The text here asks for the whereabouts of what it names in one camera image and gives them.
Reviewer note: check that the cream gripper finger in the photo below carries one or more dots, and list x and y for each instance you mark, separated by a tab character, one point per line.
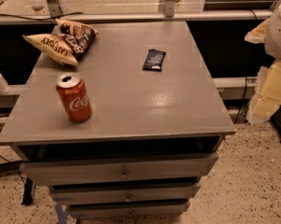
267	97
257	35

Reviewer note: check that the yellow chip bag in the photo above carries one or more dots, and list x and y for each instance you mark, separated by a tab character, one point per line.
54	46

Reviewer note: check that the brown chip bag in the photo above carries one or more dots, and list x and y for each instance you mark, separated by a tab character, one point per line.
78	36

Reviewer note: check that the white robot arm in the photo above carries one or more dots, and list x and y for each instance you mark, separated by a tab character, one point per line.
272	43

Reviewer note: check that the red coke can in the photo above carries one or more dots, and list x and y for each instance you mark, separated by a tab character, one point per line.
74	97

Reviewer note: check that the dark blue snack bar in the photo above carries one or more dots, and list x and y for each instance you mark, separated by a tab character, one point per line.
154	60

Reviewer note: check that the grey drawer cabinet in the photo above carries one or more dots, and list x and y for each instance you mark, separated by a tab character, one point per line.
151	135

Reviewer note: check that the metal frame rail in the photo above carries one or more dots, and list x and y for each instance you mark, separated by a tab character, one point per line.
208	15

